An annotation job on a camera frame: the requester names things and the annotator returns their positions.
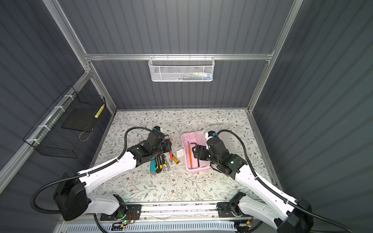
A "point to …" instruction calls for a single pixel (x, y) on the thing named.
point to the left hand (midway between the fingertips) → (172, 143)
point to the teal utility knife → (153, 166)
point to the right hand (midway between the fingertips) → (198, 150)
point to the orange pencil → (190, 156)
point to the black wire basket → (48, 137)
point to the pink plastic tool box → (189, 140)
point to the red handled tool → (170, 149)
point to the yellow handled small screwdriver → (176, 159)
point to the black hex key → (197, 159)
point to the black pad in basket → (81, 119)
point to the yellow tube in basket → (99, 111)
